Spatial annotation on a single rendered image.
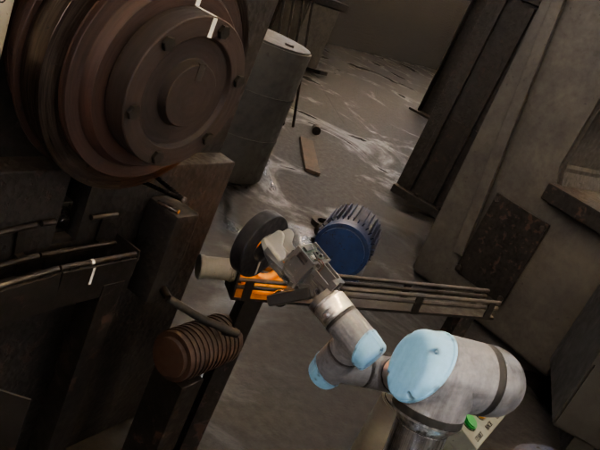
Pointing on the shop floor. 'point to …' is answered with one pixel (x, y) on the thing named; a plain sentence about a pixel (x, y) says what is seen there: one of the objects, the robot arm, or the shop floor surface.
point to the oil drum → (264, 106)
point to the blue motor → (349, 238)
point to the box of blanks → (579, 380)
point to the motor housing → (178, 380)
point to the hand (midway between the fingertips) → (262, 236)
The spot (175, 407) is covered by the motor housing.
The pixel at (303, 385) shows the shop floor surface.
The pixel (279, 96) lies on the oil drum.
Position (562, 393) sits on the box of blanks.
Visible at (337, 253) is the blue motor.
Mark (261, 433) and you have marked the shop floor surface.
